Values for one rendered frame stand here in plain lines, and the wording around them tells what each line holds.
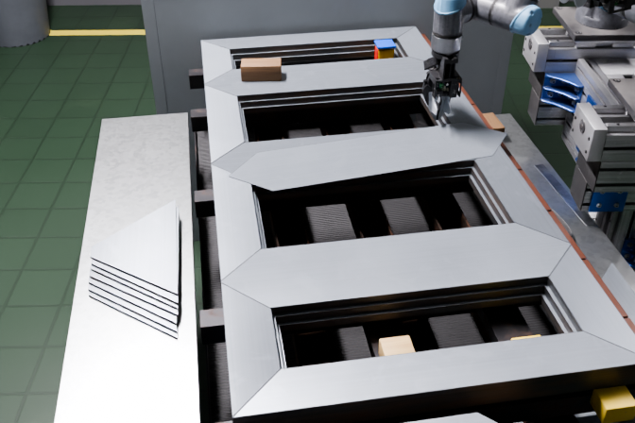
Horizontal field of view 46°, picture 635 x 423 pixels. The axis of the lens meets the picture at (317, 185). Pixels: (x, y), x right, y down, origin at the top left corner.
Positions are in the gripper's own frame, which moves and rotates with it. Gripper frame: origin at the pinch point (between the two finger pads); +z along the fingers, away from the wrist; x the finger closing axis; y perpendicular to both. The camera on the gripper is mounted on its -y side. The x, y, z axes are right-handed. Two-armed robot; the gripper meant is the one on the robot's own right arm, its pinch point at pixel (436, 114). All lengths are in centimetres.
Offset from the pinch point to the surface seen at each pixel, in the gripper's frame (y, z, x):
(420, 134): 8.6, 0.8, -7.0
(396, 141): 10.8, 0.8, -14.0
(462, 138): 12.4, 0.7, 3.4
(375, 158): 18.1, 0.8, -21.2
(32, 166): -136, 87, -145
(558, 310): 75, 3, 2
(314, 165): 19.0, 0.8, -37.0
